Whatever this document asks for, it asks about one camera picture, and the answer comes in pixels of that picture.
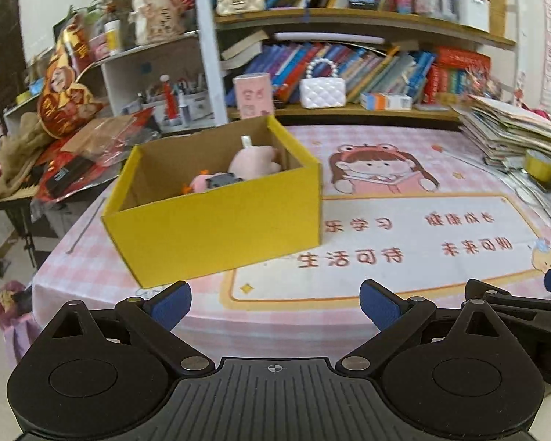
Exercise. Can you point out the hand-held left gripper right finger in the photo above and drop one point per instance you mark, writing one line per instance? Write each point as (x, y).
(381, 307)

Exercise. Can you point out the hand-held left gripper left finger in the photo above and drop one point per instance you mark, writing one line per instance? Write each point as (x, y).
(172, 307)

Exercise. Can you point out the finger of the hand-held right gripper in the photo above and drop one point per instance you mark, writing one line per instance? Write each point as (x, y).
(514, 305)

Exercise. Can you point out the yellow cardboard box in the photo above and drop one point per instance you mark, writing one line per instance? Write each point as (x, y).
(211, 234)

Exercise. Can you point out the orange plastic toy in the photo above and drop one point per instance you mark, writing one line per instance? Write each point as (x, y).
(187, 188)

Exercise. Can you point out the round pink plush toy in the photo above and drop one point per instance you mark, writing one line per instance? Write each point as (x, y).
(201, 183)

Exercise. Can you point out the grey toy car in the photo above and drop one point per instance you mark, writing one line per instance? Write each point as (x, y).
(222, 179)

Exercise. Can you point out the pink plush pig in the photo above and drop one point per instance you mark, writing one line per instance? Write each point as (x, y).
(252, 163)

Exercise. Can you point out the pink checked printed tablecloth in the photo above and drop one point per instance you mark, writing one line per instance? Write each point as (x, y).
(275, 317)

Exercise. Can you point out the thin metal rod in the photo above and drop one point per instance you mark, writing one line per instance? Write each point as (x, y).
(86, 225)

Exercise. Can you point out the yellow tape roll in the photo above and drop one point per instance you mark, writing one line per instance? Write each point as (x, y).
(539, 165)

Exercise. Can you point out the pink bag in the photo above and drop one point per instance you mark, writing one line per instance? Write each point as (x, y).
(9, 303)

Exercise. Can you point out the black box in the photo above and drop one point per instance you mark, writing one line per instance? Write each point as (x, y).
(69, 175)

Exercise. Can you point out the pile of papers and booklets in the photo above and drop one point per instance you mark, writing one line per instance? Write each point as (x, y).
(505, 128)

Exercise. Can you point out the brown paper bag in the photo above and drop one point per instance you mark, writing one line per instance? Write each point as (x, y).
(96, 135)

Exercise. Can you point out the red packaging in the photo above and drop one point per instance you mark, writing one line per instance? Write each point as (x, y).
(142, 117)

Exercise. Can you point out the clear pen organizer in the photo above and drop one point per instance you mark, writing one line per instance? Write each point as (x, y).
(190, 108)

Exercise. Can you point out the orange and white box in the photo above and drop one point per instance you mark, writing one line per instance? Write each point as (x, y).
(385, 101)

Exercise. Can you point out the brown cloth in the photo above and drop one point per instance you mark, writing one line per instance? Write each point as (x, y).
(13, 161)

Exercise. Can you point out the colourful sparkly ornament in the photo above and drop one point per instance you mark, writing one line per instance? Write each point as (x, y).
(482, 85)

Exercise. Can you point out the white quilted pearl handbag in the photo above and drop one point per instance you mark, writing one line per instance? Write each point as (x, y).
(322, 92)

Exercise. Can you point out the pink printed container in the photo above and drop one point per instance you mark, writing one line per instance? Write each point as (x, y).
(253, 96)

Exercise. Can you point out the white shelf unit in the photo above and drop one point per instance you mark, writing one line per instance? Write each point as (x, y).
(124, 78)

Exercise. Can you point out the row of colourful slanted books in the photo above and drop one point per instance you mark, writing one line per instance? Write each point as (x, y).
(372, 71)

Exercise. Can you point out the red festive decoration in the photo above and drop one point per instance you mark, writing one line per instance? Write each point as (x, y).
(62, 96)

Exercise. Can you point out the thick white-paged book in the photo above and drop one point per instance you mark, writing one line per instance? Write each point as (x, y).
(243, 48)

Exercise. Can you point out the grey rolled sheet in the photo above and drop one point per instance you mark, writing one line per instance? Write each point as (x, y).
(330, 39)

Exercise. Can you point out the white jar yellow label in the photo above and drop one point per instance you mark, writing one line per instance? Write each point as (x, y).
(112, 39)

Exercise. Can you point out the rabbit doll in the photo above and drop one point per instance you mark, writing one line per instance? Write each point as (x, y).
(156, 16)

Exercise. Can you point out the wooden bookshelf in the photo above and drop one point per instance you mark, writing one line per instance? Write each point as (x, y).
(326, 20)

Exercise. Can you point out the white pen box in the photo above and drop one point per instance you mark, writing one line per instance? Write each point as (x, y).
(474, 14)

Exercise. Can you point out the dark wooden door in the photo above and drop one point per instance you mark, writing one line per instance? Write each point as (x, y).
(0, 55)

